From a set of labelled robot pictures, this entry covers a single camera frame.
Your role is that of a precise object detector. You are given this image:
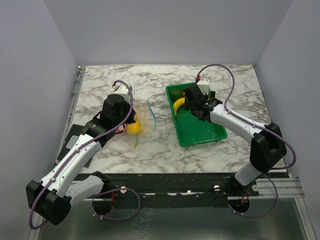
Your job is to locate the yellow banana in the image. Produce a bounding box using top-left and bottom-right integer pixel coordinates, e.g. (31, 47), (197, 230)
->
(172, 97), (185, 116)

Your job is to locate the green avocado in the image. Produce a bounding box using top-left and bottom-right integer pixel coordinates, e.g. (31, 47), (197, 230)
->
(169, 88), (184, 101)

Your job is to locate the yellow lemon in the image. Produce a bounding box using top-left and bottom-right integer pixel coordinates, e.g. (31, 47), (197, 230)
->
(125, 120), (142, 135)

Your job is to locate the clear zip top bag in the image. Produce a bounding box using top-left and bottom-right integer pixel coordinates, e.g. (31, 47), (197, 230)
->
(125, 101), (157, 148)

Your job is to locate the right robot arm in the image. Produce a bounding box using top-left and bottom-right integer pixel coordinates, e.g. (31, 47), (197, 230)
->
(182, 83), (287, 196)

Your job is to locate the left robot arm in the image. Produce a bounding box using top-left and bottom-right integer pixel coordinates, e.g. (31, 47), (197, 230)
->
(25, 92), (134, 230)

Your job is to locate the green plastic tray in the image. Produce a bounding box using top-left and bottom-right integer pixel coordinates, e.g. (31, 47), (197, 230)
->
(165, 83), (228, 147)

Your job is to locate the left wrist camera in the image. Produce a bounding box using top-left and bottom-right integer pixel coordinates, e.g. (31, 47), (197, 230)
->
(114, 83), (132, 102)

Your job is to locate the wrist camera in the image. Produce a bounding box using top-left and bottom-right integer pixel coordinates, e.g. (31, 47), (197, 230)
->
(196, 78), (210, 96)
(114, 83), (132, 102)

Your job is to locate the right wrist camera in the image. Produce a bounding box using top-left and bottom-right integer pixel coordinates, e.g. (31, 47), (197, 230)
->
(196, 78), (210, 96)

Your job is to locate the metal table edge rail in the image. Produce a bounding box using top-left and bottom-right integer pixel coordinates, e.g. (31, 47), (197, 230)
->
(57, 66), (86, 156)

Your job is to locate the black mounting rail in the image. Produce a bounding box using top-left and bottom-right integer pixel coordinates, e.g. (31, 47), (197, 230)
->
(74, 169), (261, 208)

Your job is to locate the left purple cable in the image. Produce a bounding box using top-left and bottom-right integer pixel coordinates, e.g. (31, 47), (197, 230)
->
(28, 79), (141, 230)

